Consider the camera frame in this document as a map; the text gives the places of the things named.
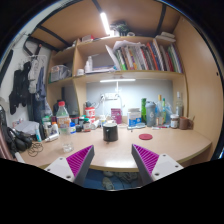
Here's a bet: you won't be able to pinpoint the white jar with blue label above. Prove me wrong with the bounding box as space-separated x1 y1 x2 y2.
127 107 143 128

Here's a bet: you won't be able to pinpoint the under-shelf light strip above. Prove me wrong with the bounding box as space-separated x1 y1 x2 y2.
99 78 137 83

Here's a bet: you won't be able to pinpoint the white and blue tube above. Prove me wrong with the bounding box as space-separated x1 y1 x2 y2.
34 125 43 143

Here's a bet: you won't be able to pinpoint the blue plastic bag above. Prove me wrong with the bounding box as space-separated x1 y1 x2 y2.
165 101 175 124

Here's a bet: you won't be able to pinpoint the white cable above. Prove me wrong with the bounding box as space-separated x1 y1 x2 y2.
114 81 126 108

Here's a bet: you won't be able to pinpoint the grey tumbler bottle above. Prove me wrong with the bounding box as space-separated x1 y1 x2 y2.
145 100 157 127

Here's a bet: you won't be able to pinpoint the hanging dark clothes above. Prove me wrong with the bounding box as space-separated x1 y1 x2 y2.
8 54 49 116

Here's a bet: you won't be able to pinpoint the clear glass bottle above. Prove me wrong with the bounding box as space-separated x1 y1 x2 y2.
175 91 184 118

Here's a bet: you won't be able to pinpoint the white wall power strip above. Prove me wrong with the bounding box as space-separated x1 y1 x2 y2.
101 93 120 101

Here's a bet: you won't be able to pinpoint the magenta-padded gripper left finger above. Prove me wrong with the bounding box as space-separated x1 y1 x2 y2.
44 144 96 188

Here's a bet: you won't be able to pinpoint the tall green bottle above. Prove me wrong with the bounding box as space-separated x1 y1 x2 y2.
140 97 148 124

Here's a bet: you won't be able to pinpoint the white bottle with orange cap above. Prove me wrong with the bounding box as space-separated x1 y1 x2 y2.
50 121 60 135

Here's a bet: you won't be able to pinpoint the white paper bag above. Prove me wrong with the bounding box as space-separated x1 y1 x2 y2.
14 120 41 136

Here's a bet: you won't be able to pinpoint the black hair tie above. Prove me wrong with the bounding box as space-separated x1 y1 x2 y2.
27 142 45 158

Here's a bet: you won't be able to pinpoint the ceiling tube light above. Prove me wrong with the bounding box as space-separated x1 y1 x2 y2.
99 12 112 36

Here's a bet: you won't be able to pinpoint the flat round red coaster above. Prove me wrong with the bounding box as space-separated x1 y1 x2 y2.
138 133 154 141

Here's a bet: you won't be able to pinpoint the red and white can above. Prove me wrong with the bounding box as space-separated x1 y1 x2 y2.
84 106 96 124

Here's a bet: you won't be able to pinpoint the green translucent bottle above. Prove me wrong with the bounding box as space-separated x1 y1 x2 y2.
41 114 53 130

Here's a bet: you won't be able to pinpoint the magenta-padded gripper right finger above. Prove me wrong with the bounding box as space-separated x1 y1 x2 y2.
131 143 185 186

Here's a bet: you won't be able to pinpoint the clear red-capped drink bottle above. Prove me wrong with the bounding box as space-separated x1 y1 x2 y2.
55 100 75 153

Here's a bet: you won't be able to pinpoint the magenta pouch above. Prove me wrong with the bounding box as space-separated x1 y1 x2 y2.
110 107 123 125

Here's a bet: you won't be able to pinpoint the black mug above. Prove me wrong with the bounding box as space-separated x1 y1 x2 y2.
102 120 119 142

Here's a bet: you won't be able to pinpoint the green-capped slim bottle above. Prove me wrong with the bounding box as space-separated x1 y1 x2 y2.
162 97 167 125

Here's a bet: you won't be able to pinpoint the brown mug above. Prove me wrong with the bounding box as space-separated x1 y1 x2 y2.
179 116 195 131

